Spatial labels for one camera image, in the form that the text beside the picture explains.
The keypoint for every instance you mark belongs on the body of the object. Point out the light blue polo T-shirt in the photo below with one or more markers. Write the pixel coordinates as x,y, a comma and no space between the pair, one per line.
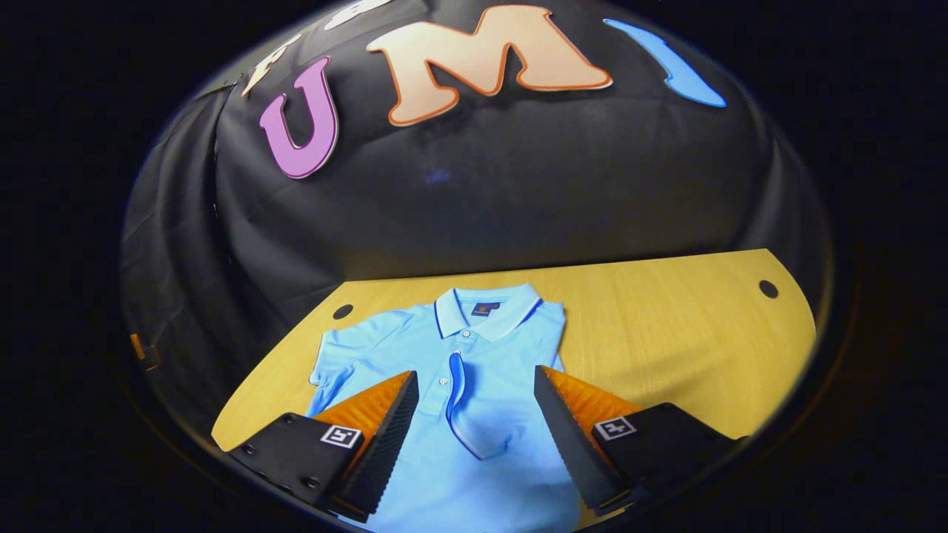
481,355

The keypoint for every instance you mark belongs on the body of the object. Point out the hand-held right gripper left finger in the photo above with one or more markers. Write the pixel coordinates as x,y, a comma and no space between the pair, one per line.
385,444

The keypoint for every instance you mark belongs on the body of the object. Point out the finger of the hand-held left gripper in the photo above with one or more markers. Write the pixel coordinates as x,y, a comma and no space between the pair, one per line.
142,349

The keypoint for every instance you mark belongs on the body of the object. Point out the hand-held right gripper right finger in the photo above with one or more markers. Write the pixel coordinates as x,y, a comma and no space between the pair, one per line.
570,444

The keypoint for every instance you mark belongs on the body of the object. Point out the black backdrop cloth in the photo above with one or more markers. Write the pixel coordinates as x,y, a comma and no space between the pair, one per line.
518,192

